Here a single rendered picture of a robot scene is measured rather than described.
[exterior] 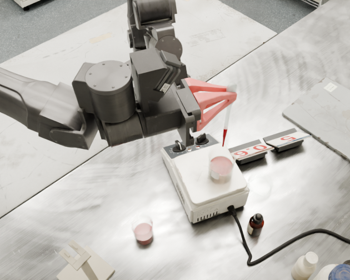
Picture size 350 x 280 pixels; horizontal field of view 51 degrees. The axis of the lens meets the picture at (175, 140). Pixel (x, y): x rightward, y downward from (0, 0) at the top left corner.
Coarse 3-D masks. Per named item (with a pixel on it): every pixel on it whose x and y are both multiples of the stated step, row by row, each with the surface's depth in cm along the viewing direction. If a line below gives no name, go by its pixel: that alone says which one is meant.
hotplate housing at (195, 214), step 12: (168, 156) 81; (168, 168) 83; (180, 180) 76; (180, 192) 77; (240, 192) 74; (192, 204) 72; (204, 204) 72; (216, 204) 73; (228, 204) 75; (240, 204) 77; (192, 216) 74; (204, 216) 75
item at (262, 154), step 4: (256, 140) 90; (244, 144) 89; (248, 144) 89; (252, 144) 89; (256, 144) 89; (236, 148) 88; (240, 148) 88; (244, 148) 88; (272, 148) 84; (260, 152) 83; (264, 152) 85; (248, 156) 82; (252, 156) 85; (256, 156) 85; (260, 156) 86; (264, 156) 87; (236, 160) 86; (240, 160) 85; (244, 160) 85; (248, 160) 85; (252, 160) 86
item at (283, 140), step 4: (288, 136) 89; (292, 136) 88; (296, 136) 88; (300, 136) 87; (304, 136) 86; (276, 140) 89; (280, 140) 88; (284, 140) 87; (288, 140) 86; (292, 140) 86; (276, 144) 85
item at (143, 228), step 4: (140, 224) 75; (144, 224) 75; (148, 224) 75; (136, 228) 74; (140, 228) 74; (144, 228) 74; (148, 228) 74; (136, 232) 74; (140, 232) 74; (144, 232) 74
